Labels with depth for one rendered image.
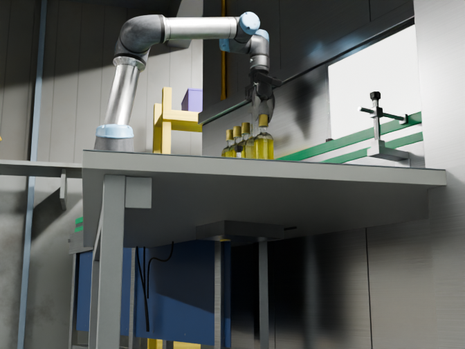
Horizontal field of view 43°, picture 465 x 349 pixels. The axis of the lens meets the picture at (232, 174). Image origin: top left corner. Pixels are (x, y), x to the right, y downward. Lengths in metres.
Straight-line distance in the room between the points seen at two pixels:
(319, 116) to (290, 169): 1.02
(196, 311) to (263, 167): 1.21
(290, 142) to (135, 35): 0.70
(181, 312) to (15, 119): 3.28
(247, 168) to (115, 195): 0.25
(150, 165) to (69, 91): 4.29
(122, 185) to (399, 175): 0.56
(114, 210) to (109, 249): 0.07
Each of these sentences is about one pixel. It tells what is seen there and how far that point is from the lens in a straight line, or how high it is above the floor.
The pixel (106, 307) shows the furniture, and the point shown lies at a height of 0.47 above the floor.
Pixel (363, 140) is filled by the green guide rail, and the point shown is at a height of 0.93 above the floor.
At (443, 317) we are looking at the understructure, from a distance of 1.30.
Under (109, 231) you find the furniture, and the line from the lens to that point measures 1.11.
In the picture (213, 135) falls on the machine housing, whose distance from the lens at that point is 2.83.
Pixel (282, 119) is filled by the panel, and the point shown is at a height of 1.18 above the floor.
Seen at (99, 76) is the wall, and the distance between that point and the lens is 5.42.
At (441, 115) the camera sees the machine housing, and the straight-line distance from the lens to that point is 1.34.
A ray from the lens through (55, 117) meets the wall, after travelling 5.29.
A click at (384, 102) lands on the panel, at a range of 1.95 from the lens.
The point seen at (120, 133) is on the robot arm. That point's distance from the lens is 1.88.
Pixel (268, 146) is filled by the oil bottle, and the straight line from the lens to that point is 2.17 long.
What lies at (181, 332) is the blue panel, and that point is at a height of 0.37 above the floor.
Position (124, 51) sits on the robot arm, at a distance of 2.14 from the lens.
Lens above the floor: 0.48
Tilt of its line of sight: 12 degrees up
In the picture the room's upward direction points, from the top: straight up
